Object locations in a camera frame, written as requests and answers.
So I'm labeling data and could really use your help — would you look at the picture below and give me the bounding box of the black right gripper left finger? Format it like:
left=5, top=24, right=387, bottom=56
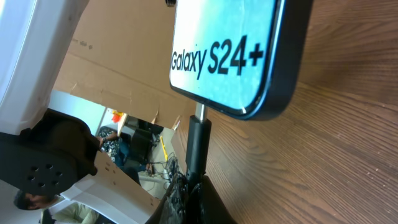
left=146, top=173, right=189, bottom=224

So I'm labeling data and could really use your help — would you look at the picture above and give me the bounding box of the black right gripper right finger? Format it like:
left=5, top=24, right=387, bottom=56
left=186, top=175, right=237, bottom=224

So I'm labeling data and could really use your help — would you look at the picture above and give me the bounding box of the black USB charging cable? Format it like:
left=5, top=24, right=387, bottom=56
left=185, top=103, right=213, bottom=183

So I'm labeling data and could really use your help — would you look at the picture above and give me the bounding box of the blue Samsung Galaxy smartphone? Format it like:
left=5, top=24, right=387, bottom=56
left=169, top=0, right=313, bottom=120

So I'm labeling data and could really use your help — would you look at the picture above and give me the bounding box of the person in pale shirt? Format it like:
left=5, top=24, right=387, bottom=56
left=13, top=189, right=100, bottom=224

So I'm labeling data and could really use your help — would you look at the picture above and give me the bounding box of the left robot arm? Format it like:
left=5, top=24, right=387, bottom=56
left=1, top=0, right=160, bottom=223

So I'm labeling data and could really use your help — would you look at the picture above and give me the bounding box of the seated person in background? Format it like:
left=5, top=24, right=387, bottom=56
left=96, top=126, right=154, bottom=185

